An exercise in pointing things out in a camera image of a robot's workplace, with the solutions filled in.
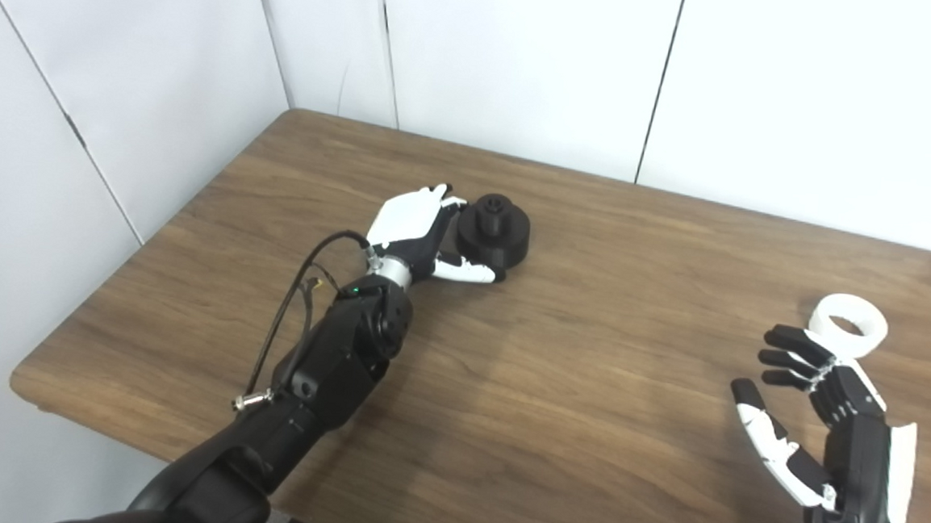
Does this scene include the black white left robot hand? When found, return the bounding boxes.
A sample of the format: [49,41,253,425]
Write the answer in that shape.
[361,178,513,289]

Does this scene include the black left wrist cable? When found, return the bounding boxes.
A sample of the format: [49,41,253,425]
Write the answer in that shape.
[232,225,373,419]

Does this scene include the white toothed ring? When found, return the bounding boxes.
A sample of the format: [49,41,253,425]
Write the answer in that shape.
[807,292,891,360]

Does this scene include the round black stepped part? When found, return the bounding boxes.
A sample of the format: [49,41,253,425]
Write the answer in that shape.
[454,191,533,274]

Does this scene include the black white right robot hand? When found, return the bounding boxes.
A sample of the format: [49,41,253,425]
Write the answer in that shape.
[723,321,925,523]

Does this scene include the thin left arm wires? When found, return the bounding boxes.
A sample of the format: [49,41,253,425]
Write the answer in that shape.
[297,264,344,352]

